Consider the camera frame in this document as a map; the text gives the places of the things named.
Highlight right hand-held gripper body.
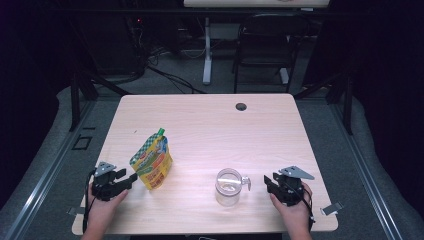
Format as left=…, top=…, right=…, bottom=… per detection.
left=273, top=165, right=316, bottom=207

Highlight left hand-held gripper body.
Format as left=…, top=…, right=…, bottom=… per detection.
left=91, top=161, right=130, bottom=202

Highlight yellow spout pouch green cap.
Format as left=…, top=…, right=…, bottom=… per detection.
left=129, top=127, right=174, bottom=191

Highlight clear glass jar hinged lid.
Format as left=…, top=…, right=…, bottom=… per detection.
left=214, top=167, right=252, bottom=208

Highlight person's left hand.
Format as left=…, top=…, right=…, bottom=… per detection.
left=87, top=182, right=130, bottom=225

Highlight person's right hand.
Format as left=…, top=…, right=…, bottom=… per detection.
left=269, top=182, right=315, bottom=228

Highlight black tape square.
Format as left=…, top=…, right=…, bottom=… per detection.
left=71, top=134, right=94, bottom=151

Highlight black metal stand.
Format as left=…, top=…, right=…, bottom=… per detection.
left=293, top=71, right=355, bottom=136
left=67, top=71, right=132, bottom=132

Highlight dark equipment box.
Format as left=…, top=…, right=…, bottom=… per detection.
left=79, top=13, right=148, bottom=76

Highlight white desk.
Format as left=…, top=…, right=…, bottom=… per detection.
left=182, top=0, right=331, bottom=86

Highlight black folding chair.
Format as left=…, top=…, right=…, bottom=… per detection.
left=231, top=13, right=310, bottom=95

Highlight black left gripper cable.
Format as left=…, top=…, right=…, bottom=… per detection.
left=81, top=169, right=98, bottom=234

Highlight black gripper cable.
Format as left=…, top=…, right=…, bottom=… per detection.
left=81, top=169, right=98, bottom=234
left=289, top=181, right=316, bottom=233

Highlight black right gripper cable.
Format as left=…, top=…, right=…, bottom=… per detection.
left=289, top=181, right=316, bottom=233

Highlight grey metal table bracket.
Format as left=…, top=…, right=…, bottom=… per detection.
left=320, top=201, right=344, bottom=217
left=66, top=206, right=87, bottom=217

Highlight aluminium floor rail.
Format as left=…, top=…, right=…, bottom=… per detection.
left=2, top=99, right=98, bottom=240
left=327, top=99, right=405, bottom=240

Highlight black floor cables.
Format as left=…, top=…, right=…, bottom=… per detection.
left=145, top=64, right=208, bottom=95

